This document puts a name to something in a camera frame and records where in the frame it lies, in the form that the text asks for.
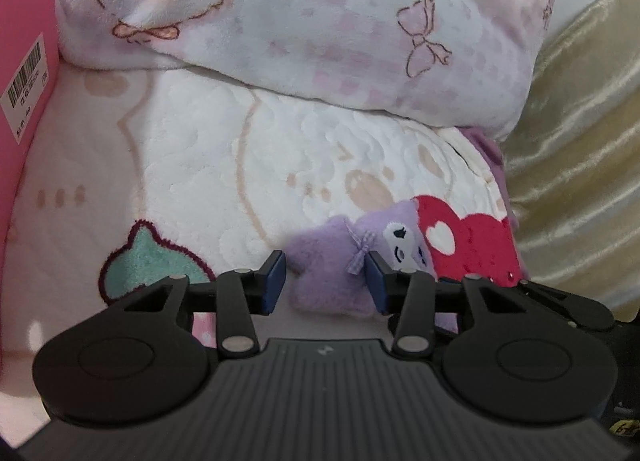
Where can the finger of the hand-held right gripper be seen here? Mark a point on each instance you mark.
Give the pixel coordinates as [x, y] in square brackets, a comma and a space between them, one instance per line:
[570, 306]

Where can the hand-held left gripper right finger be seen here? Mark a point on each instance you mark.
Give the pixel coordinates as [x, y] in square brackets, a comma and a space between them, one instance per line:
[375, 286]

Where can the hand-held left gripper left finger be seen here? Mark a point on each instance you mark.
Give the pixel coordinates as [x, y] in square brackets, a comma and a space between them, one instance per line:
[275, 281]

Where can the purple plush toy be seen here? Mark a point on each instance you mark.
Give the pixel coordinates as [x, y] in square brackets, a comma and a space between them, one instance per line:
[320, 266]

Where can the pink cardboard box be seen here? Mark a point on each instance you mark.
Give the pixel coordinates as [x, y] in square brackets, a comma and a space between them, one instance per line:
[25, 16]

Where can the printed fleece blanket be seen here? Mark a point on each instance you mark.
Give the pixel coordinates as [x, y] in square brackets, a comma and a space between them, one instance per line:
[225, 151]

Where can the gold satin cloth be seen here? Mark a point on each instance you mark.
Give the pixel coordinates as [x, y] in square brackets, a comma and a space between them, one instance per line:
[575, 166]

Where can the pink checked pillow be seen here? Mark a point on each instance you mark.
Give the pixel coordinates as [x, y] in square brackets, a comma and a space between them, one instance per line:
[325, 16]

